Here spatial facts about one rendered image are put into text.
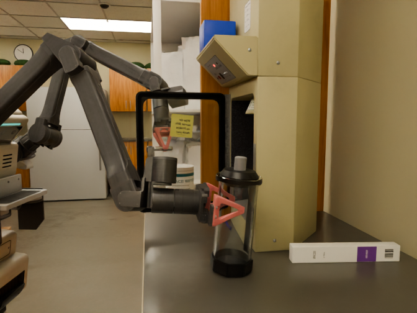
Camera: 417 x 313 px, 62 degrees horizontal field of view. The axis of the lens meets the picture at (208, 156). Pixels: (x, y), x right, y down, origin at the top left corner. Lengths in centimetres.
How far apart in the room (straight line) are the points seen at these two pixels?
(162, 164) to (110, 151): 13
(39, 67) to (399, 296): 98
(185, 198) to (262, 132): 29
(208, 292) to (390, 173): 67
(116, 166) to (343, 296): 56
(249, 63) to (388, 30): 48
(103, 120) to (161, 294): 41
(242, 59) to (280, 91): 13
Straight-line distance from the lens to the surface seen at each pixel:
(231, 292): 78
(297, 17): 99
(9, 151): 142
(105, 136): 85
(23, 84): 102
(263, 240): 98
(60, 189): 602
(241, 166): 79
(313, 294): 80
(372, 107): 124
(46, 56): 100
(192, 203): 78
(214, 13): 132
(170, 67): 231
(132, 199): 78
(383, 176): 120
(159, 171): 78
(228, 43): 92
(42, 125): 145
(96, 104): 88
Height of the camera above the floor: 130
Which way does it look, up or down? 6 degrees down
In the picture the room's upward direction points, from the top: straight up
